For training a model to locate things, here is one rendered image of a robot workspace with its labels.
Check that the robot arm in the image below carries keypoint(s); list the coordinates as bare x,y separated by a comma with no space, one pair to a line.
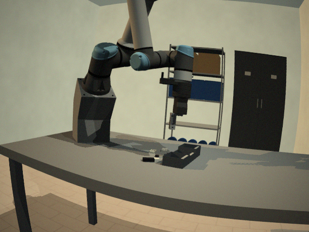
134,49

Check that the black rack of three bins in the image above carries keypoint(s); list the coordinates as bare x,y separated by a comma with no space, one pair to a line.
180,158

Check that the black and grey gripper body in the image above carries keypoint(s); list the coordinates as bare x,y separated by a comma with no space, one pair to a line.
181,90

